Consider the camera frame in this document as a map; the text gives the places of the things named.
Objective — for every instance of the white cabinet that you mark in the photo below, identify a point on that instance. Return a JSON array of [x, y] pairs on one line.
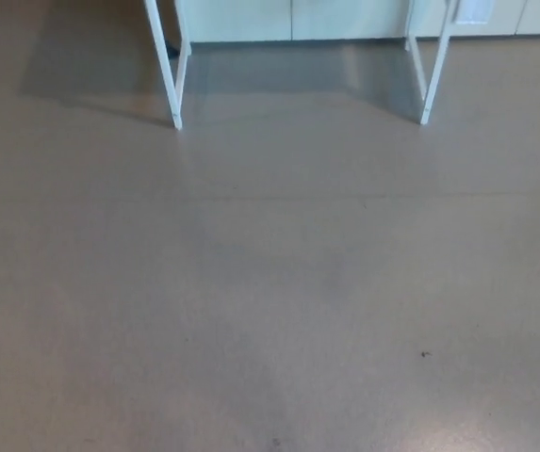
[[345, 19]]

